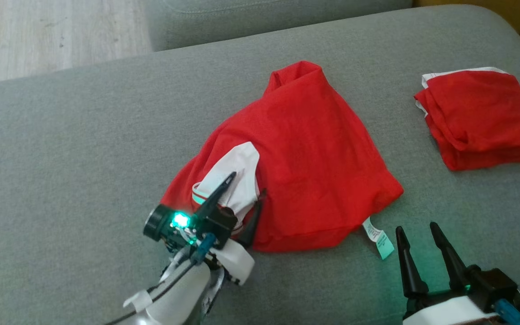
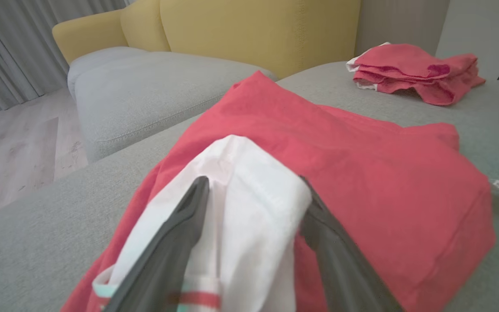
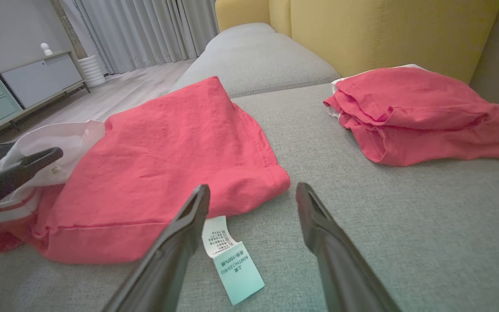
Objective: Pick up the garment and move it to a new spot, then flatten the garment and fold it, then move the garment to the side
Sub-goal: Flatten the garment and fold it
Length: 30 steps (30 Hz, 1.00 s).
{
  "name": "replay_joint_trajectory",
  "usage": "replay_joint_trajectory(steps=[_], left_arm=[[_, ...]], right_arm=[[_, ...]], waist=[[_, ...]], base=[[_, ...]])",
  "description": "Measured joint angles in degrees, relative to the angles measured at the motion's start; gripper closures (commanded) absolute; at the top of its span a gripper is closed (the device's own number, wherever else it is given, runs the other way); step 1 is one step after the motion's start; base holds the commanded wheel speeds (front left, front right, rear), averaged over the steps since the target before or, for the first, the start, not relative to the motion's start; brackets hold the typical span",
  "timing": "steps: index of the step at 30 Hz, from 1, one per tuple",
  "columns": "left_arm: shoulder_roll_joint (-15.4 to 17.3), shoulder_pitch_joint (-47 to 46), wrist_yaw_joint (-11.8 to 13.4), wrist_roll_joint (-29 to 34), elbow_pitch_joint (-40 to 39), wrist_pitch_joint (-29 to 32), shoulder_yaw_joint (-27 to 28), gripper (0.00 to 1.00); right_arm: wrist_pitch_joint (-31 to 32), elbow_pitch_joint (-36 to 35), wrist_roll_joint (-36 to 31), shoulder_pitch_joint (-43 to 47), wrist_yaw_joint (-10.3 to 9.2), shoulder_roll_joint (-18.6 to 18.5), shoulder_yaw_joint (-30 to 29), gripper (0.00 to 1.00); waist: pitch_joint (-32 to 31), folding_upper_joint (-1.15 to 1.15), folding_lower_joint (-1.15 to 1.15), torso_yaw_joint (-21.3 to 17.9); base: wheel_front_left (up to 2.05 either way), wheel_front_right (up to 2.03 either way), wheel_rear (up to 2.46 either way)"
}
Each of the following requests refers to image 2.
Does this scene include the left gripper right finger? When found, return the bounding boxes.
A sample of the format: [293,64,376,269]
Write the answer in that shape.
[298,175,406,312]

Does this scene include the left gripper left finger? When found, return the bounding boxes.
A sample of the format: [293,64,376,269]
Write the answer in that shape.
[102,175,210,312]

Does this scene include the red shirt with white sleeves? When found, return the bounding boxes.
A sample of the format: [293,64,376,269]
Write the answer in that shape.
[61,71,499,312]

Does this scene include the red garment with white stripe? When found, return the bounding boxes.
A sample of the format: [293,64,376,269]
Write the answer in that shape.
[346,42,486,107]

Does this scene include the large grey sofa ottoman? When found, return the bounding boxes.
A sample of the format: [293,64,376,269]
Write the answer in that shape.
[0,61,499,312]

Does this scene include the grey sofa seat cushion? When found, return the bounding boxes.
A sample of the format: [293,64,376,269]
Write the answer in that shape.
[68,46,278,163]

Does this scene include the yellow sofa backrest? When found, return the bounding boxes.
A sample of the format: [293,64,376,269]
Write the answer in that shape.
[52,0,362,79]

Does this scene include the grey curtain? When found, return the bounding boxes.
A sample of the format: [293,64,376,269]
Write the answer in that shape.
[0,0,135,120]

